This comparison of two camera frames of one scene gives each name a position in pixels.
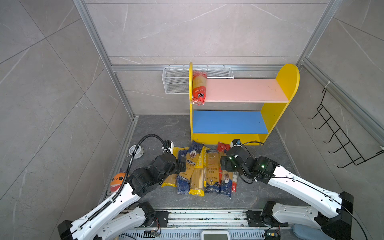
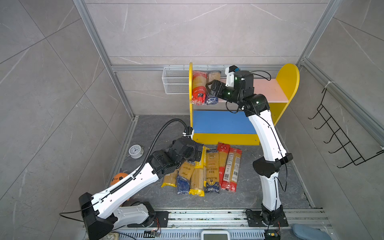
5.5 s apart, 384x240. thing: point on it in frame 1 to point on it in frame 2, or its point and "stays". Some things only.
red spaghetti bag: (223, 148) stays
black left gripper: (179, 168) to (194, 156)
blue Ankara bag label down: (226, 182) to (212, 76)
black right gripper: (223, 159) to (222, 86)
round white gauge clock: (139, 152) stays
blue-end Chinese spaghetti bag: (213, 185) stays
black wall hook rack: (347, 145) stays
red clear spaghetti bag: (199, 87) stays
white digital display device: (215, 235) stays
